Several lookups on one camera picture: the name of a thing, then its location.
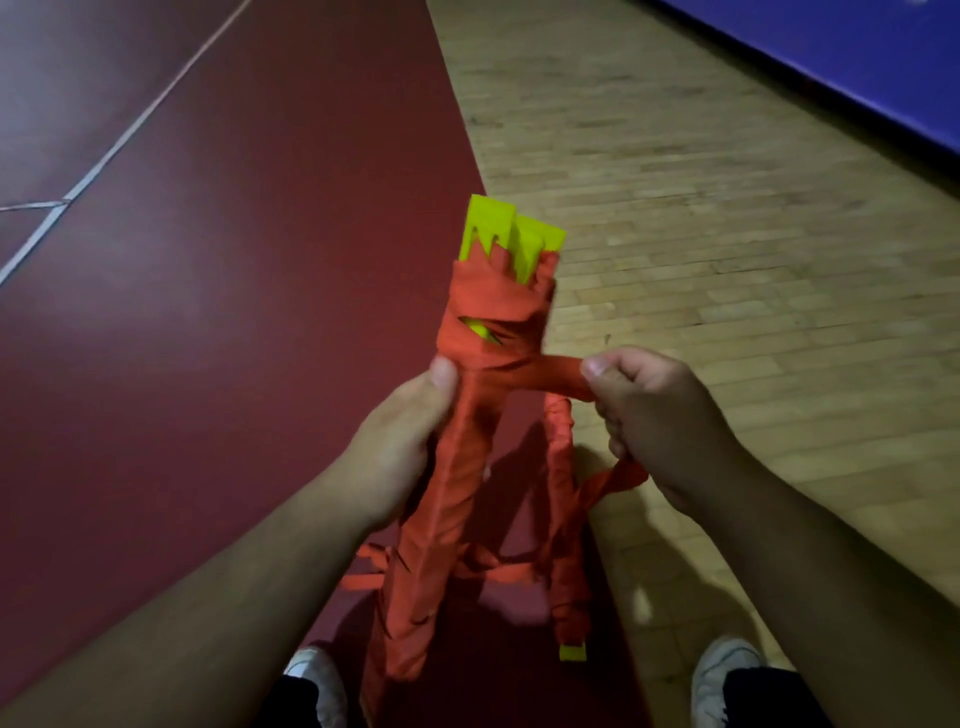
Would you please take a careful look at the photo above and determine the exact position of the person's left hand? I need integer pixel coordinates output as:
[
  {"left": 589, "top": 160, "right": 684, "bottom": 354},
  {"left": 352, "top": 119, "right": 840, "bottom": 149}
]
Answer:
[{"left": 322, "top": 353, "right": 460, "bottom": 534}]

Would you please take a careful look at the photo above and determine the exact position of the person's right hand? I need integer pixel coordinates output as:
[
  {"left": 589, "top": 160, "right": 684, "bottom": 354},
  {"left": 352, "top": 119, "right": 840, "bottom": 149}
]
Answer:
[{"left": 581, "top": 344, "right": 759, "bottom": 523}]

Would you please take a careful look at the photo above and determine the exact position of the person's right forearm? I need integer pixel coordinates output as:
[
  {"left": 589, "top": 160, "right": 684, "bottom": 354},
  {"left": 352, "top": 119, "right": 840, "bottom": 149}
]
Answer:
[{"left": 697, "top": 464, "right": 960, "bottom": 728}]

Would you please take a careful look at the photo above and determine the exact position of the person's left forearm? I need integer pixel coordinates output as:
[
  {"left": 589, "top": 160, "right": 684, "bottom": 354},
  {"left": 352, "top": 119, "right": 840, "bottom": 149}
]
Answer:
[{"left": 0, "top": 479, "right": 373, "bottom": 728}]

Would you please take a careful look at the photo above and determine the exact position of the white left shoe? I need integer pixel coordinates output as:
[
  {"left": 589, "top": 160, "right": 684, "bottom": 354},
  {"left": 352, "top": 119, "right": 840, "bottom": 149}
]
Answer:
[{"left": 283, "top": 646, "right": 350, "bottom": 728}]

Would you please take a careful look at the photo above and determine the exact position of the white shoe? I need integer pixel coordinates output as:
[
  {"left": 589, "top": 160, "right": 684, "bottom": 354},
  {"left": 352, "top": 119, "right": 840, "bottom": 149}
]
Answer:
[
  {"left": 283, "top": 646, "right": 350, "bottom": 728},
  {"left": 689, "top": 635, "right": 768, "bottom": 728}
]

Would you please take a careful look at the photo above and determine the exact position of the white right shoe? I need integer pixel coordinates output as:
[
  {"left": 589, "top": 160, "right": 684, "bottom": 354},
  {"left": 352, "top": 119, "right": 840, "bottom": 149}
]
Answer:
[{"left": 689, "top": 635, "right": 768, "bottom": 728}]

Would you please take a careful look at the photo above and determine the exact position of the black left trouser leg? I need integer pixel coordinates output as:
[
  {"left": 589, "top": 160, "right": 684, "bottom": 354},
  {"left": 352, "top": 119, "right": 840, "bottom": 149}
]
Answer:
[{"left": 251, "top": 674, "right": 324, "bottom": 728}]

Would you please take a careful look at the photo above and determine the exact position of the black trouser leg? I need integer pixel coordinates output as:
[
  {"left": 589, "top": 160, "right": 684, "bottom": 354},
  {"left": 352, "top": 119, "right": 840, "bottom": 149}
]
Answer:
[
  {"left": 251, "top": 674, "right": 324, "bottom": 728},
  {"left": 719, "top": 667, "right": 834, "bottom": 728}
]

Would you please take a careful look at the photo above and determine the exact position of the black right trouser leg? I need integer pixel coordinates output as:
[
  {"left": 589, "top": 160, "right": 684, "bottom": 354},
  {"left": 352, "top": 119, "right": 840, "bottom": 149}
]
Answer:
[{"left": 719, "top": 667, "right": 834, "bottom": 728}]

